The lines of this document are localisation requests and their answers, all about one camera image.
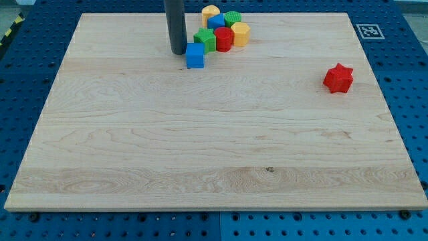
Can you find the blue cube block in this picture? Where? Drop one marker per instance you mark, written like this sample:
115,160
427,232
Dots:
195,55

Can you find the green star block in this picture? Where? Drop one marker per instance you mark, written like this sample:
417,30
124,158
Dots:
206,37

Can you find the red cylinder block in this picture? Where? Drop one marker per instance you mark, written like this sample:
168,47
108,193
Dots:
224,39

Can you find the light wooden board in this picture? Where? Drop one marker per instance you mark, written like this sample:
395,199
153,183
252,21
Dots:
127,127

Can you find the yellow hexagon block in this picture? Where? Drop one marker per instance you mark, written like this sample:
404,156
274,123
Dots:
241,32

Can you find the blue triangular block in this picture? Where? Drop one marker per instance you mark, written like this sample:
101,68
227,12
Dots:
216,21

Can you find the green round block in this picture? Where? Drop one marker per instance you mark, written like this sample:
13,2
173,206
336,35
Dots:
232,17

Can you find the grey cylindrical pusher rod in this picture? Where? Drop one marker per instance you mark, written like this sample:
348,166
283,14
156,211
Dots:
175,17

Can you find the yellow rounded block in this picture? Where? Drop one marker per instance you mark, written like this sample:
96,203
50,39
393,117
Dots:
207,12

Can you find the red star block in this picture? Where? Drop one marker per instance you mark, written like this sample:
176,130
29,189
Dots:
338,79

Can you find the white fiducial marker tag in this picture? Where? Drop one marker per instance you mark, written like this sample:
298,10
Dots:
369,31

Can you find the yellow black hazard tape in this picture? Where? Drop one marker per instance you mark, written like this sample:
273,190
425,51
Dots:
12,30

